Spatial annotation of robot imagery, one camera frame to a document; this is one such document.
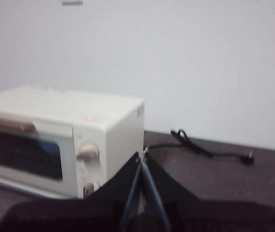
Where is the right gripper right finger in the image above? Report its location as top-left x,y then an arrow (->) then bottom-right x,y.
141,151 -> 275,232

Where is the white wall socket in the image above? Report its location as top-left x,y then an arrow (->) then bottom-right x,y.
61,0 -> 83,6

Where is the white Toshiba toaster oven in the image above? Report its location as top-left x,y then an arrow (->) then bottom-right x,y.
0,84 -> 146,200

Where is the glass oven door beige handle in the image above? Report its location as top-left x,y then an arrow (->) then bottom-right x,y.
0,115 -> 77,197

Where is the beige timer knob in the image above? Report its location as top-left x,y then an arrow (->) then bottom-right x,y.
83,177 -> 100,198

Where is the black power cable with plug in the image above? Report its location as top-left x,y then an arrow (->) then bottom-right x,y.
144,129 -> 255,167

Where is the beige temperature knob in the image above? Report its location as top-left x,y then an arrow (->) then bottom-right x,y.
76,142 -> 101,161

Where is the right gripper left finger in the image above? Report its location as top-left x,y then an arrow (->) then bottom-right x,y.
0,152 -> 142,232

